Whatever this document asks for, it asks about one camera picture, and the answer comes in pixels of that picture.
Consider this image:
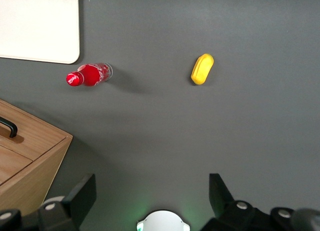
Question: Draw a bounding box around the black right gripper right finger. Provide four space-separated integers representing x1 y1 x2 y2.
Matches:
199 172 270 231

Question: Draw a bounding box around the wooden drawer front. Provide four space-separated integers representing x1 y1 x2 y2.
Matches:
0 102 68 162
0 144 34 186

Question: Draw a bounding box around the cream plastic tray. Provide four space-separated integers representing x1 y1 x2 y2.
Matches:
0 0 81 65

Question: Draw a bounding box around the red soda can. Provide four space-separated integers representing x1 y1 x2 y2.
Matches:
65 62 114 88

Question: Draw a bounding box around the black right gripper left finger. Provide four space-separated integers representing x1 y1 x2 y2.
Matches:
37 173 98 231

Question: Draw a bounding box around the wooden drawer cabinet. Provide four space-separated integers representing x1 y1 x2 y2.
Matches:
0 98 74 217

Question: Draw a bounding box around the black metal drawer handle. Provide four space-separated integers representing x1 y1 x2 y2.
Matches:
0 116 19 139

